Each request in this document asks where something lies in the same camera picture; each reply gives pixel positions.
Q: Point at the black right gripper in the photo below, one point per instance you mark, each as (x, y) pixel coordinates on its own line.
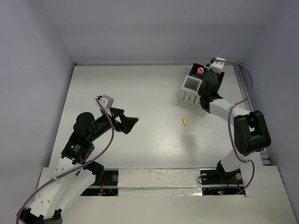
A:
(206, 71)

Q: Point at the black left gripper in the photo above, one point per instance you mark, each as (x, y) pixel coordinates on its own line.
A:
(126, 122)

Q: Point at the yellow small eraser cap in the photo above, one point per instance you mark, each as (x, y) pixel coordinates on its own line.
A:
(184, 121)

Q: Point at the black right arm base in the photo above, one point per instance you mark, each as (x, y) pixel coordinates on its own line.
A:
(215, 183)

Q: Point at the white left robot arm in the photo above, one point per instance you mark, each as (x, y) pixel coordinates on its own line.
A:
(75, 172)

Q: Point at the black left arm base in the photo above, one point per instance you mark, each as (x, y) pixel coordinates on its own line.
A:
(107, 186)

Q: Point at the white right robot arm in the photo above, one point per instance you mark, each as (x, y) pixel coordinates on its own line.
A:
(234, 160)

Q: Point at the white black desk organizer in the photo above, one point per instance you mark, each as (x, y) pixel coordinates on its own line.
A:
(188, 92)

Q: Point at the pink tape roll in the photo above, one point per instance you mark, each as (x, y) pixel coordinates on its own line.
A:
(200, 71)

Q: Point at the white front platform board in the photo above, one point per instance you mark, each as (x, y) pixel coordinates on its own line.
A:
(174, 197)

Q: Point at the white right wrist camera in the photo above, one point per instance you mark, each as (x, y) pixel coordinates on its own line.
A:
(216, 65)

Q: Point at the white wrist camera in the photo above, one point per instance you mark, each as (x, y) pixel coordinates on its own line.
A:
(104, 102)
(216, 65)

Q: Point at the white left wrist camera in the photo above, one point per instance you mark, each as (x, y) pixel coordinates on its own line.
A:
(104, 102)

